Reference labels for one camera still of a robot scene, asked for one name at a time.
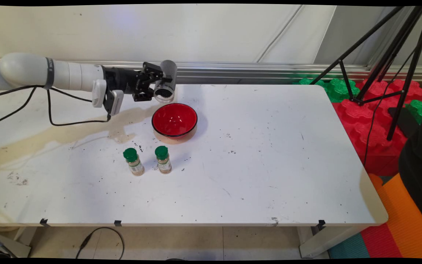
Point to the white table leg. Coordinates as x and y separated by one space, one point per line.
20 242
321 242

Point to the black tripod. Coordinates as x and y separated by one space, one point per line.
398 110

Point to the orange foam mat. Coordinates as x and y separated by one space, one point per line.
408 227

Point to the aluminium wall rail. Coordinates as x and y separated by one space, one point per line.
251 69

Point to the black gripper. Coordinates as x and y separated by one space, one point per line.
123 80

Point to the clear plastic jar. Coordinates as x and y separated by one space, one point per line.
170 71

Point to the red foam mat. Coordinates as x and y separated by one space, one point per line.
379 242

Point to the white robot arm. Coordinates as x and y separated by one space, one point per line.
31 69

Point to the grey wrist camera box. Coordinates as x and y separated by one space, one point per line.
115 102

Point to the green cap spice bottle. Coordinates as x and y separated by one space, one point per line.
164 165
134 167

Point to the red bowl black rim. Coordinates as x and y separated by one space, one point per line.
174 119

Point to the red foam block stack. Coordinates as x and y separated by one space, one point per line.
357 124

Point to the black tape piece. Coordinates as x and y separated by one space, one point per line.
321 223
44 222
118 223

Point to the black round object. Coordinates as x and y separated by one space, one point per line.
419 165

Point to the teal foam mat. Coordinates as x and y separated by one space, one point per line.
350 247

